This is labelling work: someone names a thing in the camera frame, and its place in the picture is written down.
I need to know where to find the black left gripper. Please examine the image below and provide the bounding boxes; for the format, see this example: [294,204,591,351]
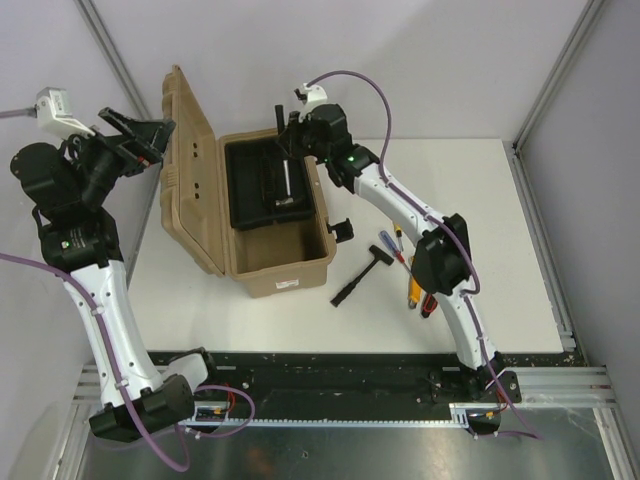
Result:
[63,107,176,207]

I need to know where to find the steel claw hammer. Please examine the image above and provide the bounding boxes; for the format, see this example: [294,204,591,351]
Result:
[274,104,303,211]

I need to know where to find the black toolbox tray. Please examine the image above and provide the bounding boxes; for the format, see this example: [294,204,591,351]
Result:
[224,136,315,231]

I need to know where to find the tan plastic toolbox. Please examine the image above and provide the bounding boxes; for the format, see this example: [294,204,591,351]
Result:
[160,66,354,298]

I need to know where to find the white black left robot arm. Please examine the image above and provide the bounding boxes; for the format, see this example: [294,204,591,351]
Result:
[10,108,221,442]

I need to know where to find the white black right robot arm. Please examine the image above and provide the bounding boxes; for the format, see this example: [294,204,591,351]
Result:
[276,104,513,404]

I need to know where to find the blue red screwdriver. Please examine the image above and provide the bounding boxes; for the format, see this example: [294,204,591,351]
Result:
[378,230,411,273]

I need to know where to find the black rubber mallet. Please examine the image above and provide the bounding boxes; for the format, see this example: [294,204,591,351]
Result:
[330,245,394,307]

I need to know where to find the yellow utility knife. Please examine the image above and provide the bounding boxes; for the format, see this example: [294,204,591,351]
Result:
[407,273,422,310]

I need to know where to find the red black utility knife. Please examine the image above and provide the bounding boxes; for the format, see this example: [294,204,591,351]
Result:
[420,293,438,318]

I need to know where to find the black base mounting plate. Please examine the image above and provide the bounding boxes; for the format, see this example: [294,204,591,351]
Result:
[147,351,524,424]

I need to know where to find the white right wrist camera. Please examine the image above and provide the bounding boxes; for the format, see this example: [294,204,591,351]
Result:
[294,83,328,117]

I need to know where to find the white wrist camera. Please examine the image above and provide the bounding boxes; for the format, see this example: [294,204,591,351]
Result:
[35,87,95,140]
[294,83,328,117]

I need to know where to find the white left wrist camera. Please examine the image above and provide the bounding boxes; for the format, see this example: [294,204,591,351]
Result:
[35,87,95,140]

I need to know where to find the yellow handle screwdriver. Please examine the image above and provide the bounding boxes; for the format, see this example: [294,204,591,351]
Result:
[393,223,404,252]

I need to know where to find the left aluminium frame post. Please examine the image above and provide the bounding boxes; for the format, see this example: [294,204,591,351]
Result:
[73,0,159,122]

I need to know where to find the aluminium frame post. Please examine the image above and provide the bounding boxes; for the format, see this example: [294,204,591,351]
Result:
[73,0,159,122]
[512,0,610,153]

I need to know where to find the grey slotted cable duct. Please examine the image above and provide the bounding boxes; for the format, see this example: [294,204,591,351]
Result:
[181,403,502,430]

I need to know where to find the right aluminium frame post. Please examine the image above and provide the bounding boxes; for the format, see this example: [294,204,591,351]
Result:
[512,0,610,153]

